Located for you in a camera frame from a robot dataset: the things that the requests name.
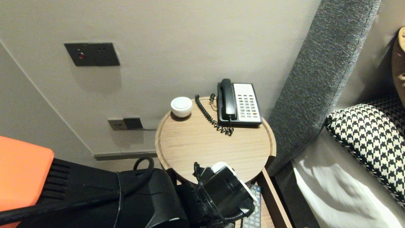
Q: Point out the wooden curved-front drawer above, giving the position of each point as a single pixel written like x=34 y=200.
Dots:
x=272 y=202

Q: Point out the dark wall switch panel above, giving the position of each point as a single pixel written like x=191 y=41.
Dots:
x=91 y=53

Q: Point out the grey fabric headboard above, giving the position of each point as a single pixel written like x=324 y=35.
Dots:
x=316 y=79

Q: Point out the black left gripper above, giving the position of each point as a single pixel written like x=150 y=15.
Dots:
x=197 y=209

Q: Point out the black white houndstooth pillow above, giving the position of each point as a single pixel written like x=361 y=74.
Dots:
x=370 y=142

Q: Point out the white bedding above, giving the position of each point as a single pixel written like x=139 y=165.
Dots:
x=335 y=190

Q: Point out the black and white wrist camera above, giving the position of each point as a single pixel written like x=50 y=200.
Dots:
x=224 y=190

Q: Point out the dark grey bed base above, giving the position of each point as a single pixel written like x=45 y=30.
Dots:
x=291 y=202

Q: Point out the grey wall socket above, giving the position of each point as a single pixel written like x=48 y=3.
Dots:
x=115 y=124

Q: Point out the black and white desk telephone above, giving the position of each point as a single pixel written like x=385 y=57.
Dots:
x=248 y=104

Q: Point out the white round bowl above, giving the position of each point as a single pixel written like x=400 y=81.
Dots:
x=181 y=106

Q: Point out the round wooden side table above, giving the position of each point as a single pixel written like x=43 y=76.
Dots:
x=221 y=142

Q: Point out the black telephone handset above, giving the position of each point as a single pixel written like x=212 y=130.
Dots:
x=227 y=98

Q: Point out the beige upholstered headboard panel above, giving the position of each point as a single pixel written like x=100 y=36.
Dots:
x=376 y=47

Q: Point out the tan brown cushion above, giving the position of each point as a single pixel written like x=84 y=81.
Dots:
x=399 y=63

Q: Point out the black and orange left arm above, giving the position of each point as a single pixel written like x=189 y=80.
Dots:
x=95 y=196

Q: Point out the grey brown baseboard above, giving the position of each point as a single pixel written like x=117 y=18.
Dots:
x=126 y=155

